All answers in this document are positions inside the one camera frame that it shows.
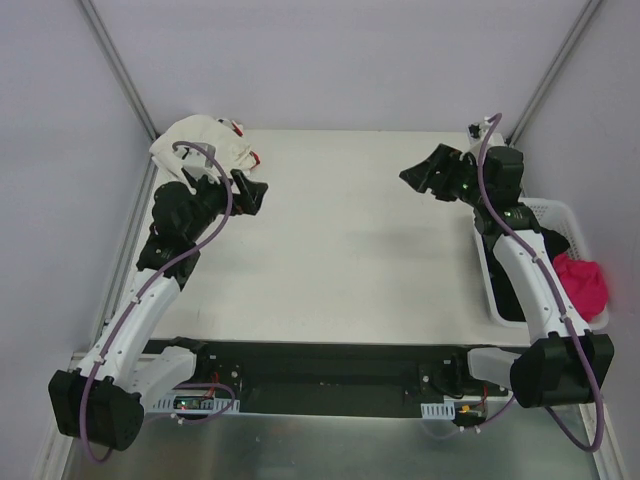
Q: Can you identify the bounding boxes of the red white shirt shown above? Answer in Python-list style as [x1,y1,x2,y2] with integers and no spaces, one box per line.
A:
[230,120,261,170]

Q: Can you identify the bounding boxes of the cream white t shirt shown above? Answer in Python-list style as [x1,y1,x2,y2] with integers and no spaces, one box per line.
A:
[149,114,253,184]

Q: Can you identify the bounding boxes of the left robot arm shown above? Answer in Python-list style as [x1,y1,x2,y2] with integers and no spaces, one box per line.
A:
[48,169,268,451]

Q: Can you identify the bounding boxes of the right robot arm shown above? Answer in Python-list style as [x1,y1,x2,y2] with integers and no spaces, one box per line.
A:
[399,144,614,408]

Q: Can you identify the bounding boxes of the white plastic laundry basket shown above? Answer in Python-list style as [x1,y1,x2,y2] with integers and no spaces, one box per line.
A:
[474,198,609,330]

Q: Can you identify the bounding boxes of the black garment in basket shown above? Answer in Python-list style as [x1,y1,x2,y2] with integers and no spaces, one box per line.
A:
[483,227,570,326]

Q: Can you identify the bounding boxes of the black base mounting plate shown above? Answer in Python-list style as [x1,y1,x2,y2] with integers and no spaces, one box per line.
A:
[145,337,508,418]

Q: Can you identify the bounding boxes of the pink garment in basket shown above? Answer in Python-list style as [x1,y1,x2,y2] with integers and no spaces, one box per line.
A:
[552,253,609,323]

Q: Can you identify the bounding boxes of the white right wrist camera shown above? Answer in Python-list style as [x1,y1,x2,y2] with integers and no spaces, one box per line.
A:
[466,119,492,146]

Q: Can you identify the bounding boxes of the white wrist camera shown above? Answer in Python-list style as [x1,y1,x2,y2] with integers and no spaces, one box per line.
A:
[174,142,219,188]
[466,119,492,146]

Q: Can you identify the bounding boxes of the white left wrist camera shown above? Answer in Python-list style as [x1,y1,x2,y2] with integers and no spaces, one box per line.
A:
[174,142,219,188]

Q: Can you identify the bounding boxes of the left aluminium frame post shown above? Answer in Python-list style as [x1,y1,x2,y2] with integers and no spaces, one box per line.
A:
[77,0,161,139]

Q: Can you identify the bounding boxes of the aluminium frame post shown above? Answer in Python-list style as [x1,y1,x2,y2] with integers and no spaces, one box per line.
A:
[506,0,606,145]
[77,0,161,139]

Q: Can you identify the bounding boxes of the left white cable duct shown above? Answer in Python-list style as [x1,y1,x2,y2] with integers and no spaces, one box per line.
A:
[146,394,240,415]

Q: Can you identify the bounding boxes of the white cable duct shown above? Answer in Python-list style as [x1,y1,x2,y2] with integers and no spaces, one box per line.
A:
[420,401,456,421]
[146,394,240,415]

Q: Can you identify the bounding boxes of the right aluminium frame post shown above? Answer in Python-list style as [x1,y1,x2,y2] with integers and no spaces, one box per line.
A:
[506,0,606,145]

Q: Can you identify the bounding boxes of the right white cable duct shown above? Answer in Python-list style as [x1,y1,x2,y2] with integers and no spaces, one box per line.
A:
[420,401,456,421]

